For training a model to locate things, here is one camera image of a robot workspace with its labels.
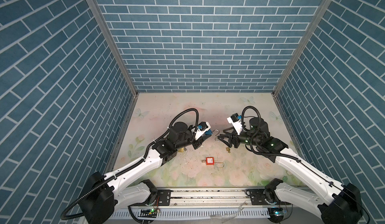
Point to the right controller board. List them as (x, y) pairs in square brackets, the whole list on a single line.
[(276, 215)]

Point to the red padlock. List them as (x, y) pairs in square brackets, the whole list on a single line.
[(210, 161)]

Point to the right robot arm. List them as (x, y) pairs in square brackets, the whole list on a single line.
[(329, 199)]

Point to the right corner aluminium post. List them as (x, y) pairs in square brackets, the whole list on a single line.
[(319, 13)]

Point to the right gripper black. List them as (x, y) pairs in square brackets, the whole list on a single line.
[(230, 135)]

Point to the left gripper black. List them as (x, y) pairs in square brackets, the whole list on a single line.
[(199, 141)]

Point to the controller board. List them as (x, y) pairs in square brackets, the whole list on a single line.
[(147, 213), (276, 215)]

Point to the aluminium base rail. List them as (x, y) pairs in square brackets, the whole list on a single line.
[(199, 203)]

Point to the corner aluminium post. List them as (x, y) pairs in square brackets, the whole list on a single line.
[(111, 43), (319, 13)]

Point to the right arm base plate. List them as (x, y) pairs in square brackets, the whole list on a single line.
[(258, 198)]

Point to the black padlock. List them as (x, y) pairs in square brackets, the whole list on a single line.
[(215, 134)]

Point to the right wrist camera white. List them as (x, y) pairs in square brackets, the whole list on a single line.
[(236, 121)]

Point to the left corner aluminium post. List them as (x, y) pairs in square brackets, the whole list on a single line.
[(111, 43)]

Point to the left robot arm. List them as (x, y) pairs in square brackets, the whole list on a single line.
[(103, 194)]

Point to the left controller board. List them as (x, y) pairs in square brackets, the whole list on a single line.
[(147, 213)]

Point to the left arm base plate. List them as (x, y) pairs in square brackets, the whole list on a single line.
[(157, 198)]

